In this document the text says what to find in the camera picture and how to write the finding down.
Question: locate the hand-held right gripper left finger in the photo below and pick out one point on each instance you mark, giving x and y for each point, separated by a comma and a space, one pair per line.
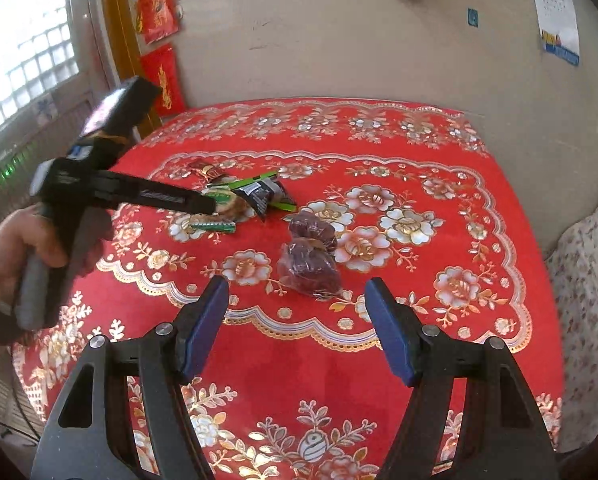
204, 330

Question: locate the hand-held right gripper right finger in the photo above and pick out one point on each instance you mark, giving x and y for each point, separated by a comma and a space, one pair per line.
391, 330

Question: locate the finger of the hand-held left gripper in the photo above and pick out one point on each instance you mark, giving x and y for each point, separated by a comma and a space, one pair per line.
201, 203

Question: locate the green white pastry packet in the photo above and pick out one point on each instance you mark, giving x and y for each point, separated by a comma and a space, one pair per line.
229, 207

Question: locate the clear packet of dates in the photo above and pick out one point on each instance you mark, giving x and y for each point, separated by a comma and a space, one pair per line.
309, 225
309, 267

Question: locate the person's left hand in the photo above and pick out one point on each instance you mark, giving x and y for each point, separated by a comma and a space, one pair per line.
24, 245

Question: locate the black green snack packet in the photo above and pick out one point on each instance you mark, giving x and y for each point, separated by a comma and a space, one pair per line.
264, 190

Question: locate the window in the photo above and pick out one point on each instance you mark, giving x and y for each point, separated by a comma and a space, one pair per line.
29, 60

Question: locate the red floral tablecloth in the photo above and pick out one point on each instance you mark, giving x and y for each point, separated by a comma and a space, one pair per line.
429, 200

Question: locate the wooden window trim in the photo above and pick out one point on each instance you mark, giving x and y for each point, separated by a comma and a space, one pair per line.
116, 35

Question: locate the pale floral cloth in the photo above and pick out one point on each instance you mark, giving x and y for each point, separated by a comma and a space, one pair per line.
589, 310

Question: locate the small red wall decoration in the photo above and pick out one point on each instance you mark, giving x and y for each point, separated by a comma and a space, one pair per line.
164, 80

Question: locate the large red wall decoration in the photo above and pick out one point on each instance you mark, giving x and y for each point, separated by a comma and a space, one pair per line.
156, 5

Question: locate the blue wall sticker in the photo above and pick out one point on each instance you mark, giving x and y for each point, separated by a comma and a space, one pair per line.
473, 17

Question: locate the wall calendar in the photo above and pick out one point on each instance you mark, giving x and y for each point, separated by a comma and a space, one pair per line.
554, 10

